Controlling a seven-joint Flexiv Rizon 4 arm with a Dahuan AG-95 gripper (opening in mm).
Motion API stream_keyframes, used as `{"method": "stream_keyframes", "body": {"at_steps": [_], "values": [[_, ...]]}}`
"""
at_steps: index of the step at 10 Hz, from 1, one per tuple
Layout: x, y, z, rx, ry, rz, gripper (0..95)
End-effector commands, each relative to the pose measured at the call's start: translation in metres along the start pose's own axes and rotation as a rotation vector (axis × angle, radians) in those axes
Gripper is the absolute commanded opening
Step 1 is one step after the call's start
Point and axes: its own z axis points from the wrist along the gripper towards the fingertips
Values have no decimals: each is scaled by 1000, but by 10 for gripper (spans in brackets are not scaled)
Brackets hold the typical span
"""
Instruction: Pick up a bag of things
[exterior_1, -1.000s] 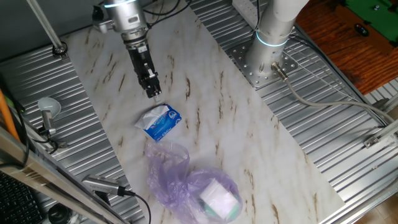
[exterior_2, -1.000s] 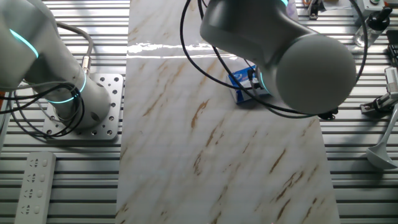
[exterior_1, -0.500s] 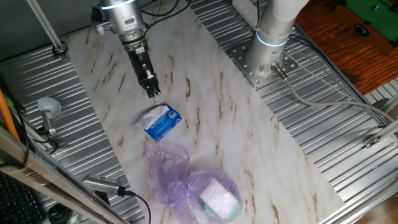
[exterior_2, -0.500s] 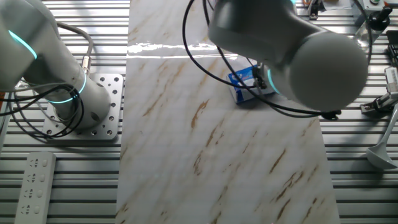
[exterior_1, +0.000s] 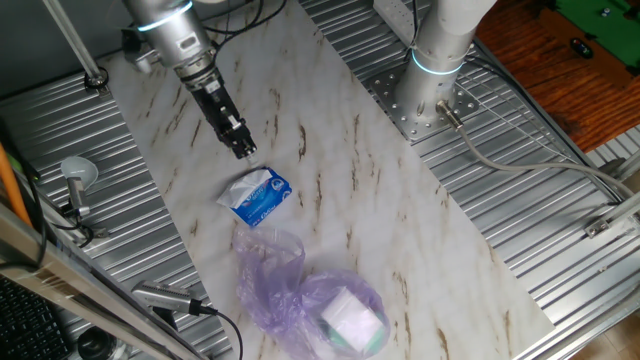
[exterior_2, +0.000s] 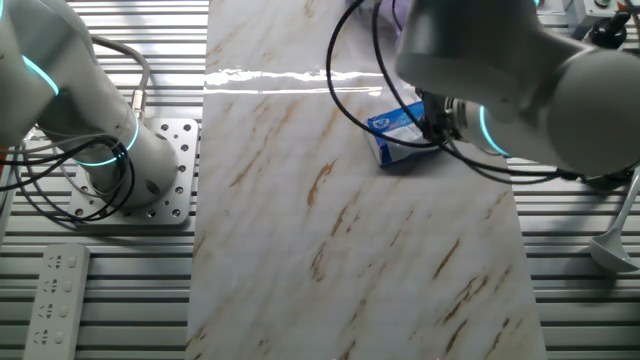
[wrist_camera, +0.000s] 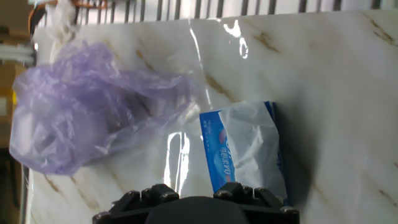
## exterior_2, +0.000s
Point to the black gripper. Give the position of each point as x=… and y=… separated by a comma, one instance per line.
x=437, y=120

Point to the blue white tissue pack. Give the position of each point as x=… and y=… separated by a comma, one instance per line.
x=387, y=147

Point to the marble pattern mat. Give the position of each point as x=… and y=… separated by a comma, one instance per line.
x=300, y=250

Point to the grey button control box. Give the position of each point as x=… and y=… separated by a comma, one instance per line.
x=597, y=7

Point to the grey plastic ladle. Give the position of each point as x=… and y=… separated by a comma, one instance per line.
x=611, y=252

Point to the white power strip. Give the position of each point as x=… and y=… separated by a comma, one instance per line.
x=55, y=300

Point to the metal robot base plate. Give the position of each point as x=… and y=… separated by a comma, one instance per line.
x=176, y=134

